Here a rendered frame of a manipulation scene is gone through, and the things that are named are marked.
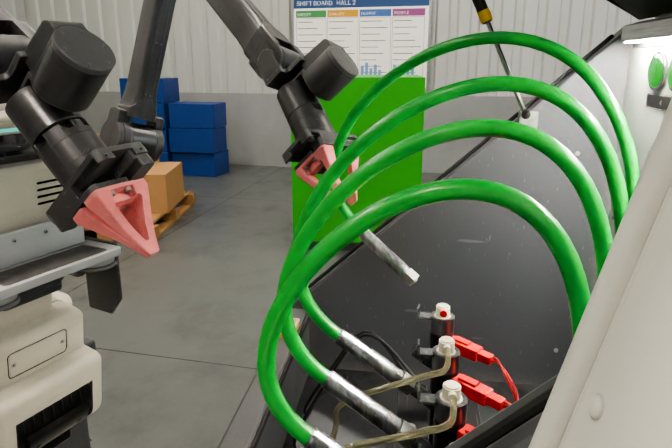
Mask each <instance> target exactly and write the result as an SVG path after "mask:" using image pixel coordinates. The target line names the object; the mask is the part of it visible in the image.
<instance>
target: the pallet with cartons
mask: <svg viewBox="0 0 672 448"><path fill-rule="evenodd" d="M144 179H145V181H146V182H147V183H148V190H149V198H150V206H151V214H152V222H153V226H154V230H155V234H156V238H157V239H158V238H159V237H160V236H161V235H162V234H163V233H164V232H165V231H166V230H167V229H168V228H169V227H170V226H172V225H173V224H174V223H175V222H176V221H177V220H178V219H179V218H180V217H181V216H182V215H183V214H184V213H185V212H186V211H187V210H189V209H190V208H191V207H192V206H193V205H194V204H195V203H196V197H195V193H191V191H184V182H183V167H182V162H160V161H159V159H158V160H157V161H156V162H155V164H154V165H153V167H152V168H151V169H150V170H149V171H148V173H147V174H146V175H145V176H144ZM178 203H179V205H181V206H179V207H175V206H176V205H177V204H178ZM160 218H161V220H163V221H162V222H161V223H160V224H154V223H156V222H157V221H158V220H159V219H160ZM97 238H98V239H103V240H108V241H112V242H114V241H115V240H114V239H111V238H109V237H106V236H104V235H101V234H99V233H97Z"/></svg>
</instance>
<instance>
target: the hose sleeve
mask: <svg viewBox="0 0 672 448"><path fill-rule="evenodd" d="M360 239H361V240H362V241H363V242H364V243H365V245H367V246H368V247H369V248H370V249H371V250H372V251H373V252H374V253H376V254H377V255H378V256H379V257H380V258H381V259H382V260H383V261H384V262H385V263H386V264H387V265H388V266H389V267H390V268H392V269H393V270H394V272H396V273H397V274H398V275H399V276H400V277H403V275H404V274H405V273H406V272H407V271H408V270H409V268H410V267H409V266H408V265H407V264H406V263H404V261H402V260H401V259H400V257H398V256H397V255H396V254H395V253H394V252H393V251H392V250H390V249H389V248H388V247H387V246H386V245H385V244H384V243H383V242H382V241H381V240H380V239H379V238H377V237H376V236H375V234H373V233H372V232H371V231H370V230H368V231H366V232H365V233H363V234H362V235H360Z"/></svg>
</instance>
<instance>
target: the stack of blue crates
mask: <svg viewBox="0 0 672 448"><path fill-rule="evenodd" d="M127 79H128V78H119V82H120V93H121V99H122V96H123V93H124V91H125V87H126V83H127ZM176 101H180V98H179V83H178V78H160V81H159V86H158V91H157V99H156V112H157V115H156V116H157V117H161V118H163V119H164V125H163V130H162V132H163V135H164V149H163V152H162V155H161V157H160V158H159V161H160V162H182V167H183V175H184V176H201V177H217V176H220V175H222V174H224V173H227V172H229V154H228V149H227V142H226V125H227V121H226V102H176ZM131 122H134V123H139V124H144V125H145V124H146V120H143V119H139V118H134V117H132V118H131Z"/></svg>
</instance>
